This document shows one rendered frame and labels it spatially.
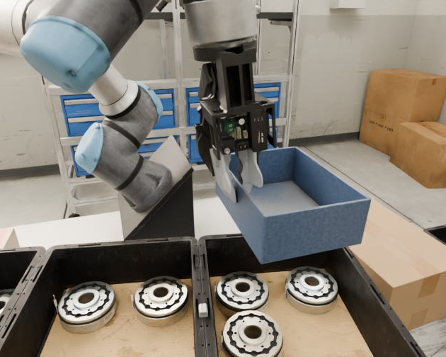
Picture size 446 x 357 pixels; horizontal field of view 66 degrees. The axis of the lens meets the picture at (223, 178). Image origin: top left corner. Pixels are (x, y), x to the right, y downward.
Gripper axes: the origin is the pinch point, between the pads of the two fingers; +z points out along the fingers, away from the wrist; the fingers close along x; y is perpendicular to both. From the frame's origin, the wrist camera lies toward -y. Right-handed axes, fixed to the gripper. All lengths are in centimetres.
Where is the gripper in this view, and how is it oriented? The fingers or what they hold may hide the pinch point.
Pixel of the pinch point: (236, 190)
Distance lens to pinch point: 49.1
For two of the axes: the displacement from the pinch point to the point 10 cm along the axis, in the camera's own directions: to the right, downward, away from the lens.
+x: 9.6, -2.2, 1.8
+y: 2.6, 4.2, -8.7
